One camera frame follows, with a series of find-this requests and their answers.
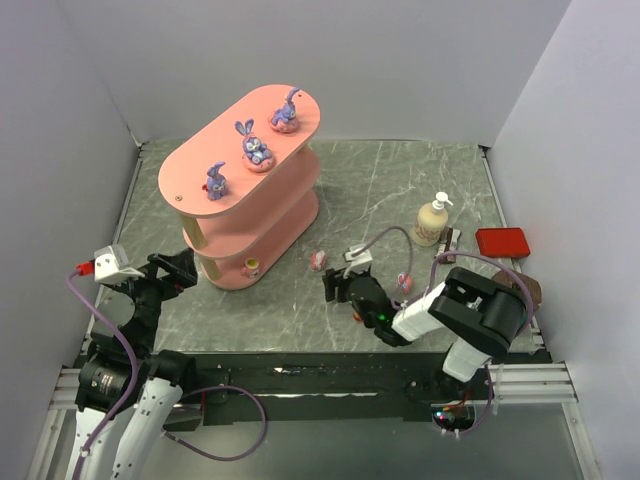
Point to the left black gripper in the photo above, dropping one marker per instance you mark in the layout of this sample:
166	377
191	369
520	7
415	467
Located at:
163	273

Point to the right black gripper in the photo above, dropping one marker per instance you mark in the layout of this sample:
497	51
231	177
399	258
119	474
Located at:
341	283

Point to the pink white egg toy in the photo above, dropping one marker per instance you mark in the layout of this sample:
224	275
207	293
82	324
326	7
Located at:
318	260

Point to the pink toy with yellow top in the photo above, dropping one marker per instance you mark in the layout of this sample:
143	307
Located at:
251	268

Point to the pink blue patterned egg toy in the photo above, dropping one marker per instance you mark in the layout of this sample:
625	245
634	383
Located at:
405	283

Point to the small purple bunny toy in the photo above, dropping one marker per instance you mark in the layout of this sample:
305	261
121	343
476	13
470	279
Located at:
216	185

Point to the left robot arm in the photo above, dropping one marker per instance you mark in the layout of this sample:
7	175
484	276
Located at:
126	391

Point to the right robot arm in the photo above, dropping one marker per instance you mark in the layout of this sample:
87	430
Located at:
484	315

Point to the pink three-tier shelf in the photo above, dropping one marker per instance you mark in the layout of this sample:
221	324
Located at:
263	214

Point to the cream pump lotion bottle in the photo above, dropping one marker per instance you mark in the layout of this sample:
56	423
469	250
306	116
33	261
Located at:
431	220

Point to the brown snack packet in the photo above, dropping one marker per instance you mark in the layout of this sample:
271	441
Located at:
448	243

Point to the red rectangular box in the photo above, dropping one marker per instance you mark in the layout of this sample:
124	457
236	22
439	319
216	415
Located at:
502	243

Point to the electronics board with leds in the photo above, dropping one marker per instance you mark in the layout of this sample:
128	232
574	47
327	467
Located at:
453	420

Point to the brown and green roll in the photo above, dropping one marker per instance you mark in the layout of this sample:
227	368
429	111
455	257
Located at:
532	285

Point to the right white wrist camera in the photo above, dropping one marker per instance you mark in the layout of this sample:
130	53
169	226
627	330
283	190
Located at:
358	259

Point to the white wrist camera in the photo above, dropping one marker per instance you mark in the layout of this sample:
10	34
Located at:
110	266
358	259

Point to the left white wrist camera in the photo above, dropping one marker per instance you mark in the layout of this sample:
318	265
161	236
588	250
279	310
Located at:
110	266

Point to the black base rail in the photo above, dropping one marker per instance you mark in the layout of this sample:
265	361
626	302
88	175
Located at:
314	386

